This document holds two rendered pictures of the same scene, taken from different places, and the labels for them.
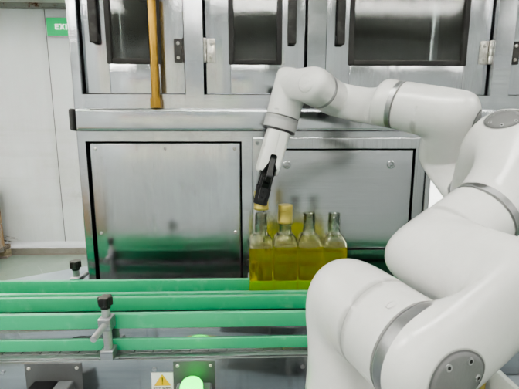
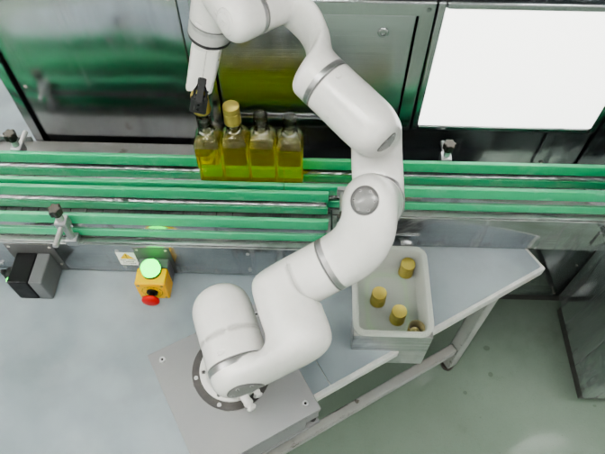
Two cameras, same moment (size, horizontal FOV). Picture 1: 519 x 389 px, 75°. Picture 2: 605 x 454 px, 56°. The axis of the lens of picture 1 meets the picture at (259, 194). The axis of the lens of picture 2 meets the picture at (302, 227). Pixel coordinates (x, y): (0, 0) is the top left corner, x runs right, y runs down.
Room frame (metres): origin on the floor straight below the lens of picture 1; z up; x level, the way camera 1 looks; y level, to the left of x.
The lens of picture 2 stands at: (-0.02, -0.25, 1.96)
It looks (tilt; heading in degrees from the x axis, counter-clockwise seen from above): 56 degrees down; 3
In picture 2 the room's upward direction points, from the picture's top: straight up
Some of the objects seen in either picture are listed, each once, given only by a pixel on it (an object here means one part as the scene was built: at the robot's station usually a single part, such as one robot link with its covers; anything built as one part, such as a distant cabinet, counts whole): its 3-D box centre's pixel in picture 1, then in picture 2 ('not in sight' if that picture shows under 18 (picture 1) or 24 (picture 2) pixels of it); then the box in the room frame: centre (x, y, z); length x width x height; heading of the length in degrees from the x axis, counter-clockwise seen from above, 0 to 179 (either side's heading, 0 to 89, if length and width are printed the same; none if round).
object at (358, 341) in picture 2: not in sight; (387, 287); (0.60, -0.41, 0.79); 0.27 x 0.17 x 0.08; 2
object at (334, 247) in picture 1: (332, 275); (290, 165); (0.79, -0.18, 0.99); 0.06 x 0.06 x 0.21; 1
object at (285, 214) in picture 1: (285, 213); (231, 113); (0.79, -0.06, 1.14); 0.04 x 0.04 x 0.04
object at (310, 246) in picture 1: (307, 275); (264, 163); (0.79, -0.12, 0.99); 0.06 x 0.06 x 0.21; 2
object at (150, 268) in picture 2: (191, 387); (149, 267); (0.59, 0.13, 0.84); 0.05 x 0.05 x 0.03
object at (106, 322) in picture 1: (102, 334); (61, 234); (0.60, 0.30, 0.94); 0.07 x 0.04 x 0.13; 2
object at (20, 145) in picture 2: (81, 282); (23, 145); (0.85, 0.47, 0.94); 0.07 x 0.04 x 0.13; 2
